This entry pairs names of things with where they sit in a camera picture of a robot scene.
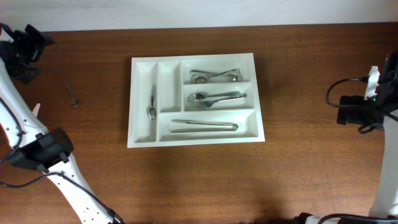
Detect metal fork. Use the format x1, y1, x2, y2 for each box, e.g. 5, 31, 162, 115
193, 93, 248, 109
187, 91, 240, 101

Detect small metal teaspoon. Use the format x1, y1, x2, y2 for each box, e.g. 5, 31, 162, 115
147, 84, 157, 121
65, 80, 79, 106

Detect large metal spoon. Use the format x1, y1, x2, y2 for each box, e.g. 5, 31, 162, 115
189, 69, 244, 83
190, 68, 241, 85

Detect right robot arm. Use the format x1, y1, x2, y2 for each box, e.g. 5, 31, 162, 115
293, 52, 397, 224

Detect white plastic cutlery tray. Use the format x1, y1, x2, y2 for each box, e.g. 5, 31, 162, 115
127, 53, 265, 148

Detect metal tweezers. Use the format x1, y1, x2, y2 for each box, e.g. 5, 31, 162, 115
170, 119, 239, 133

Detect white plastic knife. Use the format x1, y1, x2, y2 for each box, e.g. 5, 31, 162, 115
32, 103, 41, 117

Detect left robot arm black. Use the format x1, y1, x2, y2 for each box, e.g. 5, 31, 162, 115
1, 24, 123, 224

